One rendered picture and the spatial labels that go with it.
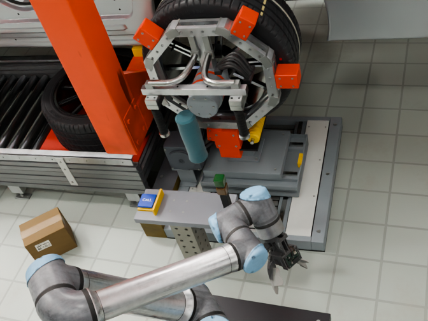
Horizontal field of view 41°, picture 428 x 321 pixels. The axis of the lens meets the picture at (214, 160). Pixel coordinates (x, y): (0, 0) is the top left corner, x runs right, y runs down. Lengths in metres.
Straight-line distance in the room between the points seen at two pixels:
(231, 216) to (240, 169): 1.07
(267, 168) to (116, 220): 0.88
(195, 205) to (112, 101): 0.56
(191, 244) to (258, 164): 0.55
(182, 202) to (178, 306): 0.67
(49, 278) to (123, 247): 1.42
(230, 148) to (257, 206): 0.85
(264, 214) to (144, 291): 0.47
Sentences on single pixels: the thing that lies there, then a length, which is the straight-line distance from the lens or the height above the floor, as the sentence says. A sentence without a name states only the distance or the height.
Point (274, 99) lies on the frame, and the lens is 2.38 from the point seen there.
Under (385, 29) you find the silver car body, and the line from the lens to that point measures 2.61.
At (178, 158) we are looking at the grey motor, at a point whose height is 0.34.
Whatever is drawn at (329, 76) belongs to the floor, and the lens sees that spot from 3.64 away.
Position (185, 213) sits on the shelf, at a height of 0.45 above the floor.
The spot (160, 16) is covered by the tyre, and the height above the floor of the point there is 1.12.
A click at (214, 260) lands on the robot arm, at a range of 1.69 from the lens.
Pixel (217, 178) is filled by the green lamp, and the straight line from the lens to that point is 2.27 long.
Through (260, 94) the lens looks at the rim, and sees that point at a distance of 2.55.
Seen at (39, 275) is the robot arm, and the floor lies 1.10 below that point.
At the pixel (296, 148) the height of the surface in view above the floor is 0.17.
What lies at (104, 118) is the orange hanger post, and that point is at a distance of 2.57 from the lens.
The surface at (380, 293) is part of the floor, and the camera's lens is 2.67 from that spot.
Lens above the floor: 2.33
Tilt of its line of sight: 46 degrees down
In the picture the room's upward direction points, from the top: 18 degrees counter-clockwise
